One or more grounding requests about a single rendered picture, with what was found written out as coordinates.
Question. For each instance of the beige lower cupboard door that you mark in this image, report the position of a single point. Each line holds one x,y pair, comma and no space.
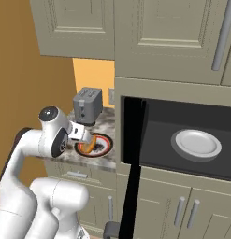
98,205
154,208
213,217

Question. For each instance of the black microwave oven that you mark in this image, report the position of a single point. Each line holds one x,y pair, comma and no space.
188,113

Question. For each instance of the white plate with red rim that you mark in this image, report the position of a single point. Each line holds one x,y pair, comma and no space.
104,145

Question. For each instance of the beige upper cupboard door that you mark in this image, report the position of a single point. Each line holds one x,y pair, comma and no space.
163,37
73,28

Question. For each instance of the grey toaster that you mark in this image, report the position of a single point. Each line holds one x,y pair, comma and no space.
89,104

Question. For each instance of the black microwave door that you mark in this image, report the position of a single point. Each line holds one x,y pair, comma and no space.
132,140

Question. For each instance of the grey wall socket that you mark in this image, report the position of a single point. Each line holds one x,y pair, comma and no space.
111,96

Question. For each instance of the orange hotdog bun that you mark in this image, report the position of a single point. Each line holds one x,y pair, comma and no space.
90,145

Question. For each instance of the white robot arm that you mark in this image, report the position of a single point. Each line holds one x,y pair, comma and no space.
14,199

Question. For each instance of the white microwave turntable plate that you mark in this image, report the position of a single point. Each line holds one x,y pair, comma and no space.
198,143

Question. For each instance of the beige drawer front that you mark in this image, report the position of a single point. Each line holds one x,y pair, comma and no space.
98,175

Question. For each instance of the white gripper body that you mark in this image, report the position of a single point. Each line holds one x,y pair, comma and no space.
86,135

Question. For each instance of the beige cupboard door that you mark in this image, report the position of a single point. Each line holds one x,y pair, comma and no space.
213,217
154,208
163,37
98,205
73,28

